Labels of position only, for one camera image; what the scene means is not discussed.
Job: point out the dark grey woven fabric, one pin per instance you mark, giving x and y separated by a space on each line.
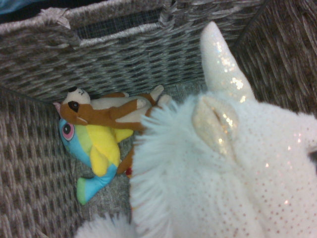
119 23

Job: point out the light blue object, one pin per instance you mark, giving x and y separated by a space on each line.
10 5

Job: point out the brown and cream dog plush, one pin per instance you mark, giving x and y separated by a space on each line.
99 114

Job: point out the white sparkly unicorn plush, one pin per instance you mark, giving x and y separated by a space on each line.
223 173

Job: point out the grey wicker basket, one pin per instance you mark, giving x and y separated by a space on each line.
123 64

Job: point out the blue and yellow fish plush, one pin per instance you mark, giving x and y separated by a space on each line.
101 146

